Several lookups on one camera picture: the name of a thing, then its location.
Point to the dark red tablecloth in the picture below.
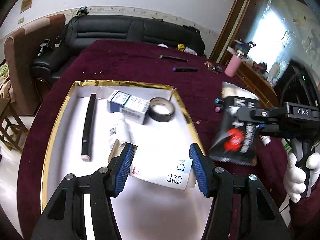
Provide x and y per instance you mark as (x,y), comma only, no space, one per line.
(130,61)

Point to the wooden stool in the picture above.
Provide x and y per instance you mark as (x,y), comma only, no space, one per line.
(13,130)

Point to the black snack packet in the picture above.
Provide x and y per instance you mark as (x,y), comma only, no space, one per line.
(235,141)

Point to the green capped black marker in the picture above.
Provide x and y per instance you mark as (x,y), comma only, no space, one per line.
(172,58)

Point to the brown armchair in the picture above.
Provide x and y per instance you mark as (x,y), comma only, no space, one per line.
(20,49)

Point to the black leather sofa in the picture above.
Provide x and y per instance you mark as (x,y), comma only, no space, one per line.
(82,31)

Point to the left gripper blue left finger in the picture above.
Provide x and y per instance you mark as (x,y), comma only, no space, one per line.
(119,168)

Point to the right white gloved hand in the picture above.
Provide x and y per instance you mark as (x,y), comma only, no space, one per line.
(294,177)

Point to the white tube in box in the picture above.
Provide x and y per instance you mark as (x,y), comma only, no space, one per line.
(118,129)

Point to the blue white medicine box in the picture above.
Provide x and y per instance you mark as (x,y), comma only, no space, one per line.
(131,107)

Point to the black tape roll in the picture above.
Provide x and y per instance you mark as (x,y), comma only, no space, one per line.
(161,109)

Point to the wooden cabinet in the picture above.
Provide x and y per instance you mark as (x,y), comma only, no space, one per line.
(245,77)

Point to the purple capped black marker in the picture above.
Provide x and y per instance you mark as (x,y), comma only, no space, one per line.
(185,69)

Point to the pink water bottle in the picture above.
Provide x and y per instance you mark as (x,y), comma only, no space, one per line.
(234,63)

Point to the key bunch black case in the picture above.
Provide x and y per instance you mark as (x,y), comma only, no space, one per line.
(213,67)

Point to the white staples box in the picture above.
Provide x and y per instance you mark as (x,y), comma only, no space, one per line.
(167,165)

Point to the long black pen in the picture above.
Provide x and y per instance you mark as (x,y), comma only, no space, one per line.
(86,136)

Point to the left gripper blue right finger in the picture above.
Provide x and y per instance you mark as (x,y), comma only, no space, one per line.
(203,168)

